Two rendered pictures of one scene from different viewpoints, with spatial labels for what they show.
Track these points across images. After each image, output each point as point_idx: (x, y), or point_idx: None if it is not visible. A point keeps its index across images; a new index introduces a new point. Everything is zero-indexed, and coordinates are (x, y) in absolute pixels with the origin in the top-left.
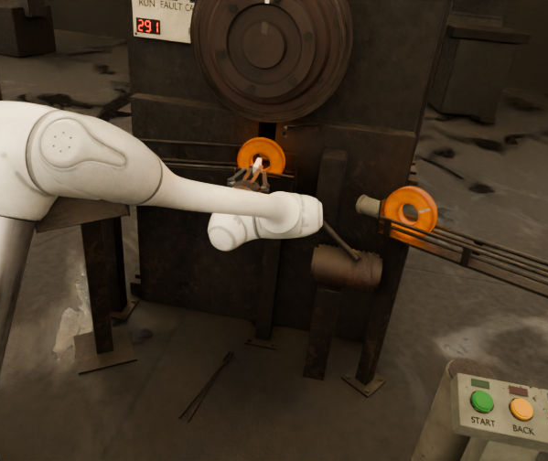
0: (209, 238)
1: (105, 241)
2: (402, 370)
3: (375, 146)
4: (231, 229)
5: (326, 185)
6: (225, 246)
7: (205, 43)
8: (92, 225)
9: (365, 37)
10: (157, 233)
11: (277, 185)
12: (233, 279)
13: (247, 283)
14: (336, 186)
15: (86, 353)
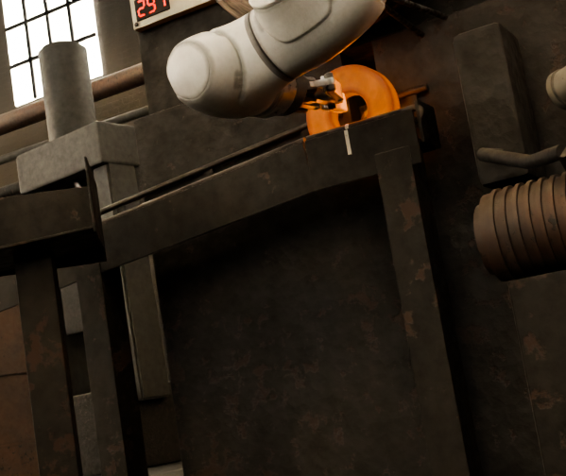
0: (170, 82)
1: (101, 404)
2: None
3: None
4: (201, 38)
5: (478, 88)
6: (196, 79)
7: None
8: (38, 280)
9: None
10: (208, 384)
11: (386, 133)
12: (380, 449)
13: (413, 449)
14: (498, 80)
15: None
